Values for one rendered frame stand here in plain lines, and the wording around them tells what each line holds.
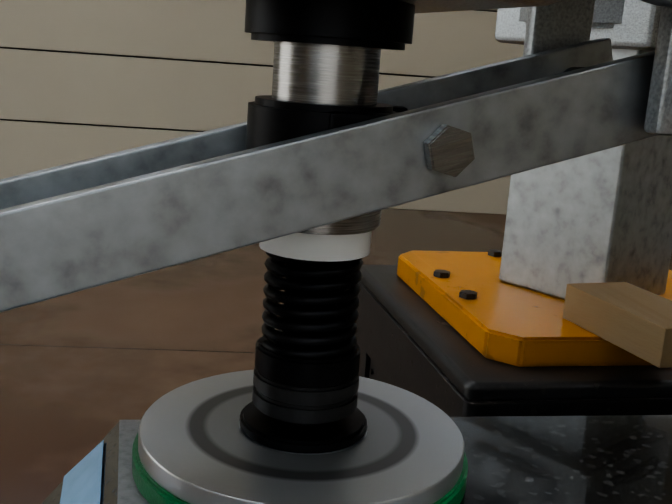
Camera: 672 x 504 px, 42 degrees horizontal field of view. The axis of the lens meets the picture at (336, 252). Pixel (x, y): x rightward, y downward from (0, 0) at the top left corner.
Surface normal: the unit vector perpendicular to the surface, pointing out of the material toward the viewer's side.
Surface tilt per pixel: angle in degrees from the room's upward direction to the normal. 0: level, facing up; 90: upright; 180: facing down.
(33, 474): 0
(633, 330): 90
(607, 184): 90
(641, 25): 90
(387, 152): 90
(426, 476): 0
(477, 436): 0
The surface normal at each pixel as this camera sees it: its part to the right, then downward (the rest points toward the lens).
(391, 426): 0.07, -0.97
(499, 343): -0.54, 0.15
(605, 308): -0.94, 0.01
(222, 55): 0.10, 0.23
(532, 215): -0.74, 0.10
